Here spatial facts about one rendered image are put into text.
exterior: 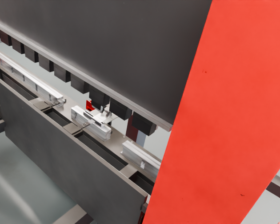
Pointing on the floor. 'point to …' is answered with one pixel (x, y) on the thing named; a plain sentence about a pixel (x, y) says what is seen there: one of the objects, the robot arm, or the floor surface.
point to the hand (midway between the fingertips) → (105, 112)
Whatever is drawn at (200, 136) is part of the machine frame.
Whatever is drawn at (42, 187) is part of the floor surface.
